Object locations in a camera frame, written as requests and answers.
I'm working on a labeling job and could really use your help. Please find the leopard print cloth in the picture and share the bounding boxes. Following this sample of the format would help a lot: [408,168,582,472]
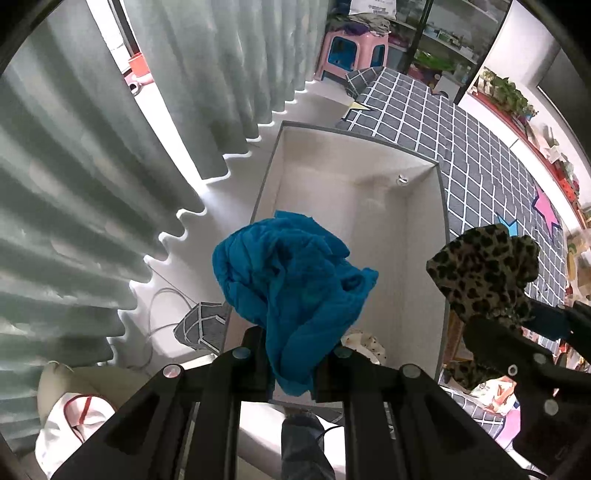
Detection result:
[424,223,541,388]

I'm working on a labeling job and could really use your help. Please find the white polka dot scarf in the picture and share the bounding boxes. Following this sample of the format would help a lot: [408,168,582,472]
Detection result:
[342,330,387,366]

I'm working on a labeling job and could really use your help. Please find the blue cloth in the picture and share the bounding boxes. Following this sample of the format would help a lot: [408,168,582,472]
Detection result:
[212,211,379,396]

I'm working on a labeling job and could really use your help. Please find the white fox print bag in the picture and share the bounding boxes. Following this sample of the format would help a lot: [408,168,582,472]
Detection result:
[470,376,517,416]

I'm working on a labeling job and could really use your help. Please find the white red tote bag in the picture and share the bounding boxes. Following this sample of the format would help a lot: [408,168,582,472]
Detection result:
[34,361,149,479]

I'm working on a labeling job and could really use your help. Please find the person's legs in jeans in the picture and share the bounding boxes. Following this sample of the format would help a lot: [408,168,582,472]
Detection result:
[280,409,335,480]

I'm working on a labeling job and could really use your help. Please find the grey grid play mat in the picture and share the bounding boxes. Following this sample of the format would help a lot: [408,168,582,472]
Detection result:
[334,66,569,439]

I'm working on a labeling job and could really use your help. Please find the grey fabric storage box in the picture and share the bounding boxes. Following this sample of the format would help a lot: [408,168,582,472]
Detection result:
[245,123,449,404]

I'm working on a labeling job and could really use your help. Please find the green pleated curtain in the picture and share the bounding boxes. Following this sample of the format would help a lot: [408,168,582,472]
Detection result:
[1,1,329,454]

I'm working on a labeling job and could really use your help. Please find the pink plastic stool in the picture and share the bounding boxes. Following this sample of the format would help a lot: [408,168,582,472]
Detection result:
[315,30,389,81]

